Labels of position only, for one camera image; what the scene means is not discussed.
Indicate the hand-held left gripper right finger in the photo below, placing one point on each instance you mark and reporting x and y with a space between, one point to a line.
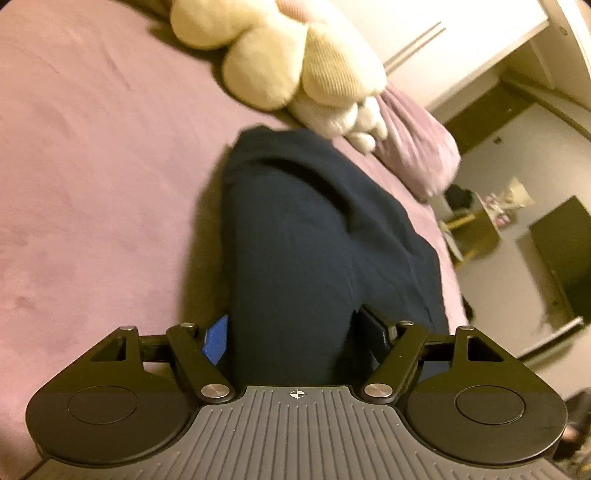
376 325

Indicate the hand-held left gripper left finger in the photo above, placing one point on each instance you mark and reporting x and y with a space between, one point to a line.
216 339

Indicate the dark navy jacket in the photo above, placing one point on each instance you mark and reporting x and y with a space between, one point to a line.
300 240

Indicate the yellow side table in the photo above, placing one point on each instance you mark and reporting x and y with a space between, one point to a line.
480 235

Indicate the black cloth on table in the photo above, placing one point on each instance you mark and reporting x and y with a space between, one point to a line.
459 197

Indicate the wrapped flower bouquet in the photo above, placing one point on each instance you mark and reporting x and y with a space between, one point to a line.
510 198

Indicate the purple pillow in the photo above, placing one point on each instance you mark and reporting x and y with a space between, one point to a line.
415 138

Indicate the purple bed sheet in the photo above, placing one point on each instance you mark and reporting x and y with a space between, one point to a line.
101 184

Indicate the white plush toy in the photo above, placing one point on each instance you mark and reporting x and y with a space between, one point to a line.
341 120

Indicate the cream flower plush pillow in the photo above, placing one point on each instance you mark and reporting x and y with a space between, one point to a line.
277 55

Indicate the white wardrobe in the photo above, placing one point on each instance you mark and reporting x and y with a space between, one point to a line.
452 46

